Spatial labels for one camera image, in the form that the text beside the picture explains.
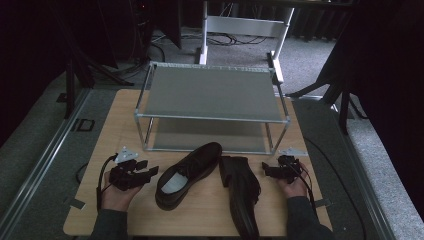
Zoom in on dark curtain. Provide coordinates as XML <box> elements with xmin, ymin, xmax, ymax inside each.
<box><xmin>319</xmin><ymin>0</ymin><xmax>424</xmax><ymax>221</ymax></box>
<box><xmin>0</xmin><ymin>0</ymin><xmax>118</xmax><ymax>148</ymax></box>

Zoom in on short black cable loop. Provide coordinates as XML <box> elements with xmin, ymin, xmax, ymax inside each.
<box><xmin>75</xmin><ymin>162</ymin><xmax>89</xmax><ymax>185</ymax></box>

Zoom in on grey metal shoe rack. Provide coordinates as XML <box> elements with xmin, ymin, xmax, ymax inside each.
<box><xmin>134</xmin><ymin>60</ymin><xmax>291</xmax><ymax>156</ymax></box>

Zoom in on aluminium floor rail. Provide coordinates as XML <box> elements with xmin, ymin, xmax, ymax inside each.
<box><xmin>329</xmin><ymin>99</ymin><xmax>398</xmax><ymax>240</ymax></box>
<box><xmin>0</xmin><ymin>88</ymin><xmax>91</xmax><ymax>231</ymax></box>

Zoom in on black floor cables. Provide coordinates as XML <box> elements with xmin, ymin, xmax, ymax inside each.
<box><xmin>151</xmin><ymin>31</ymin><xmax>269</xmax><ymax>48</ymax></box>

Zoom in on person's right hand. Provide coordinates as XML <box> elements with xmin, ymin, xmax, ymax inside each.
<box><xmin>278</xmin><ymin>162</ymin><xmax>309</xmax><ymax>199</ymax></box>

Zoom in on black tripod stand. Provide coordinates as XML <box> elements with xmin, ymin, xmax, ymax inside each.
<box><xmin>49</xmin><ymin>0</ymin><xmax>134</xmax><ymax>120</ymax></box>
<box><xmin>286</xmin><ymin>49</ymin><xmax>368</xmax><ymax>136</ymax></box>

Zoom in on black leather shoe white insole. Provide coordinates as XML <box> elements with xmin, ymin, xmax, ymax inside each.
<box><xmin>154</xmin><ymin>141</ymin><xmax>223</xmax><ymax>212</ymax></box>

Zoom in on white desk frame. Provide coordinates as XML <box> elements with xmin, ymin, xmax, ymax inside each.
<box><xmin>194</xmin><ymin>0</ymin><xmax>296</xmax><ymax>84</ymax></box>

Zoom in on long black floor cable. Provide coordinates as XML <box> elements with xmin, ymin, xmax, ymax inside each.
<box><xmin>303</xmin><ymin>136</ymin><xmax>368</xmax><ymax>240</ymax></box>

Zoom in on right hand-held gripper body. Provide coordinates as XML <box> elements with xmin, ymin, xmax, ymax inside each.
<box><xmin>277</xmin><ymin>147</ymin><xmax>309</xmax><ymax>184</ymax></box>

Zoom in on black floor bracket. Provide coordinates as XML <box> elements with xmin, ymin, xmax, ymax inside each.
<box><xmin>70</xmin><ymin>118</ymin><xmax>96</xmax><ymax>133</ymax></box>

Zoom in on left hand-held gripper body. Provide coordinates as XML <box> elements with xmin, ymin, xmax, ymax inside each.
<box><xmin>108</xmin><ymin>145</ymin><xmax>151</xmax><ymax>192</ymax></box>

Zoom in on person's left hand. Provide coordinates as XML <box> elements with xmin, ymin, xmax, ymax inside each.
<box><xmin>100</xmin><ymin>169</ymin><xmax>143</xmax><ymax>213</ymax></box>

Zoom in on right hand-held gripper cable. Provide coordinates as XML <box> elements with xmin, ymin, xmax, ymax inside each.
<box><xmin>289</xmin><ymin>159</ymin><xmax>317</xmax><ymax>214</ymax></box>

